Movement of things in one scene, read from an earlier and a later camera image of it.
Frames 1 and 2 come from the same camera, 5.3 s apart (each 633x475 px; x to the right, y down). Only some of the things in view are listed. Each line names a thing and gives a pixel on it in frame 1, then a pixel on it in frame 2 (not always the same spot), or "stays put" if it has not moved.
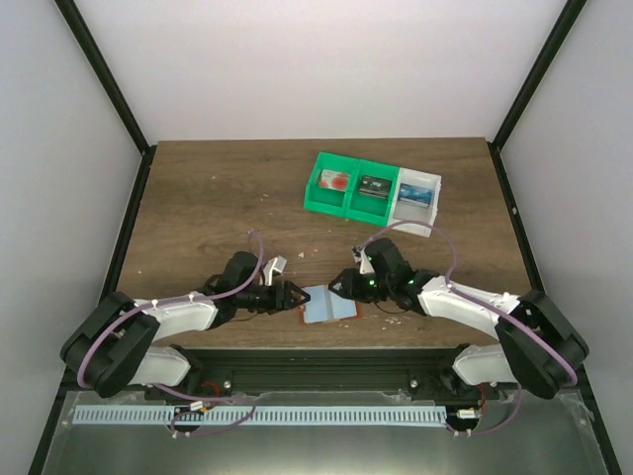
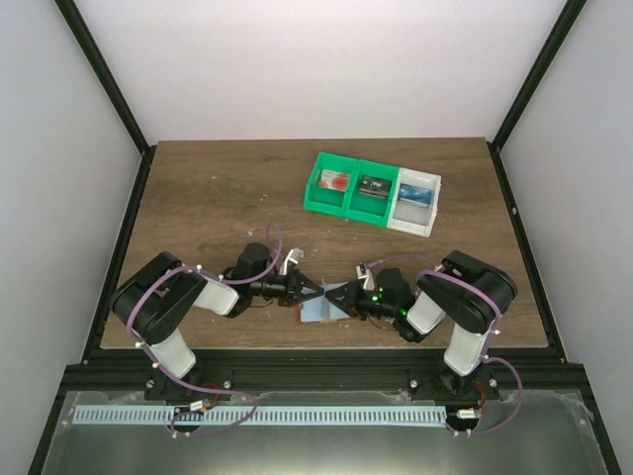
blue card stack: x=415 y=194 stays put
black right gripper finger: x=345 y=292 to x=346 y=306
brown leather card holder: x=326 y=305 stays put
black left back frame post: x=75 y=22 stays put
